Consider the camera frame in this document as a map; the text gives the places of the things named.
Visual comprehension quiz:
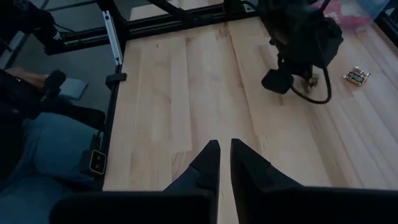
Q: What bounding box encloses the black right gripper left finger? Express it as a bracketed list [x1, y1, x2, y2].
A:
[163, 139, 221, 200]

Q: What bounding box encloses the red Skittles candy pack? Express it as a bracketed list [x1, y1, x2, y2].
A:
[313, 0, 371, 30]

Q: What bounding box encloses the gold chocolate candy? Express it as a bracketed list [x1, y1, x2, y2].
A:
[300, 73, 320, 93]
[343, 65, 371, 87]

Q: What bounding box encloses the person's hand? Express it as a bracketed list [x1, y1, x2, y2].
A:
[4, 67, 47, 90]

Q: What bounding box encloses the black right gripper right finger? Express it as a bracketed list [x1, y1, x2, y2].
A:
[230, 139, 302, 200]

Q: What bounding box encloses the person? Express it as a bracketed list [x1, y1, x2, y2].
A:
[0, 67, 105, 224]

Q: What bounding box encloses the white box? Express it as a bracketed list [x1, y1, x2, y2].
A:
[58, 77, 90, 101]

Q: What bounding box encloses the small clear plastic bin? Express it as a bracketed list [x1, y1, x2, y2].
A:
[310, 0, 391, 34]

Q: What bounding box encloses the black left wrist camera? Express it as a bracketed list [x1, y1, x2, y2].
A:
[261, 68, 295, 95]

